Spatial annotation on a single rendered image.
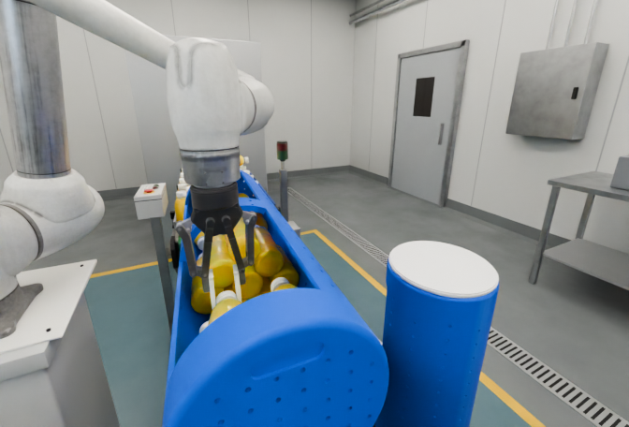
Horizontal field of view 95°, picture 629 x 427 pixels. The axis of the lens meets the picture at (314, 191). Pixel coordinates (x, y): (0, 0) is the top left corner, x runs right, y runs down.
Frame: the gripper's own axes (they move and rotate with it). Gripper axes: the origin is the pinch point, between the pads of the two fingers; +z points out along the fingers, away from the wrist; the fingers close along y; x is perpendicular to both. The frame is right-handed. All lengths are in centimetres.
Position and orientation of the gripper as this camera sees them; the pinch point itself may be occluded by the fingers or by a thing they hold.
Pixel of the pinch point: (225, 287)
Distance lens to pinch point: 58.9
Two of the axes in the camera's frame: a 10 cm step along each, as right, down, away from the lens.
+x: -3.7, -2.7, 8.9
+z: 0.0, 9.6, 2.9
